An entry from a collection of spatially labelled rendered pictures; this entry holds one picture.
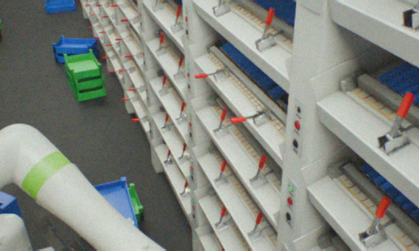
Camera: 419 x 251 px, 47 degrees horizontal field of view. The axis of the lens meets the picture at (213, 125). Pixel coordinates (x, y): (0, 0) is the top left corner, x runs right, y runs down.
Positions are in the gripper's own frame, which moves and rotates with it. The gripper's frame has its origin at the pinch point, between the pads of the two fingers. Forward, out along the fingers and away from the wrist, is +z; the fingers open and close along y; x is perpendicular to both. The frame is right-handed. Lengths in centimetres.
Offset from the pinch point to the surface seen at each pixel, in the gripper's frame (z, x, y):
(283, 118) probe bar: -34, -58, 8
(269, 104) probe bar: -26, -59, 7
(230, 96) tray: -11, -58, 5
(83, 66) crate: 208, -58, -74
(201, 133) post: 17, -52, -24
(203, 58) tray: 14, -66, 2
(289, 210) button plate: -46, -43, -1
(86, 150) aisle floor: 130, -19, -76
